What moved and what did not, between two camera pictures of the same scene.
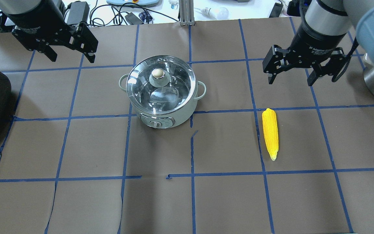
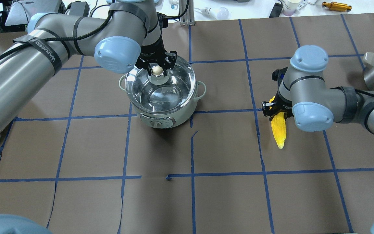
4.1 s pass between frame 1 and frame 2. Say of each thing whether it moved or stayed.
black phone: stayed
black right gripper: moved
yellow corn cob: moved
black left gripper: moved
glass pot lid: stayed
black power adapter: stayed
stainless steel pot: stayed
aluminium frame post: stayed
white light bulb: stayed
